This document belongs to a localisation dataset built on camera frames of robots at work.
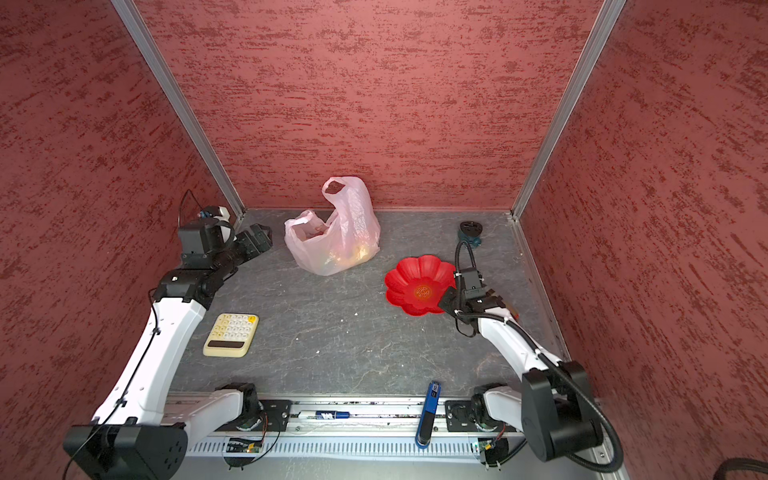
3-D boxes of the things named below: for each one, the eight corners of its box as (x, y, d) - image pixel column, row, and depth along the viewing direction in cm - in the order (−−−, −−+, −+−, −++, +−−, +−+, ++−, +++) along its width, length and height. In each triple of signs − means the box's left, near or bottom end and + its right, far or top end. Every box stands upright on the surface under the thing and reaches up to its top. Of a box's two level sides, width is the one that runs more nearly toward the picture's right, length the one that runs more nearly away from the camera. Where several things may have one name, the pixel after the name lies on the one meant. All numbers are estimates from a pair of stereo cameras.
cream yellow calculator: (204, 357, 86) (199, 354, 83) (221, 317, 94) (216, 313, 91) (247, 357, 86) (243, 354, 83) (260, 317, 94) (256, 313, 91)
